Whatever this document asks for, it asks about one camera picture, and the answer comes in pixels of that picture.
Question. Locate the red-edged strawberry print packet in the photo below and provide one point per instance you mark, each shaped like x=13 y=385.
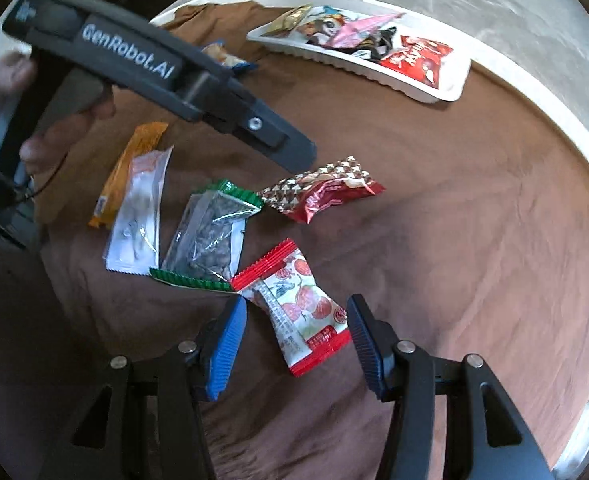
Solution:
x=299 y=305

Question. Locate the gold snack packet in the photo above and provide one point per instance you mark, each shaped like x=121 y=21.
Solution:
x=287 y=20

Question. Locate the black snack packet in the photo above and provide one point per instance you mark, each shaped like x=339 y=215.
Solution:
x=377 y=45

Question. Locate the pink snack packet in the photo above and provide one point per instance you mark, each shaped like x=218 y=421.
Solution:
x=367 y=30

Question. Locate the red brown checkered snack packet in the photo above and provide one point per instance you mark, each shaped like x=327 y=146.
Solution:
x=324 y=192

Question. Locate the orange snack packet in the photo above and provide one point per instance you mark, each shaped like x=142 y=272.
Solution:
x=119 y=180

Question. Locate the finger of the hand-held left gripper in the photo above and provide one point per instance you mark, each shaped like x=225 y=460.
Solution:
x=279 y=140

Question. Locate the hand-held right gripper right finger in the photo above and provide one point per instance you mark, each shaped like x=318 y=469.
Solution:
x=367 y=345

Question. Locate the person's left hand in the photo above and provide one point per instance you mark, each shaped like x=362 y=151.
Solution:
x=74 y=130

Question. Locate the white plastic tray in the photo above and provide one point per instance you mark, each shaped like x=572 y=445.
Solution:
x=444 y=92

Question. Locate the light blue cartoon snack packet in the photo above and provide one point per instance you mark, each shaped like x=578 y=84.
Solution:
x=324 y=25

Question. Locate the green-edged clear seed packet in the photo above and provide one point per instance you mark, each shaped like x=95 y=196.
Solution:
x=207 y=240

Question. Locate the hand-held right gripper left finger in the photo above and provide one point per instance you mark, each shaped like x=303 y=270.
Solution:
x=227 y=350

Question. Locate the dark blue snack packet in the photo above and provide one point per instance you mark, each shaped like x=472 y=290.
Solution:
x=227 y=57

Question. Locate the clear white cartoon snack packet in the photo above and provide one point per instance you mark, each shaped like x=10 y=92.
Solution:
x=137 y=215

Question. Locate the brown cloth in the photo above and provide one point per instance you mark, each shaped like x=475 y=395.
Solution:
x=449 y=210

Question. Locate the large red snack packet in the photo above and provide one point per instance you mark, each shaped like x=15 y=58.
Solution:
x=417 y=62

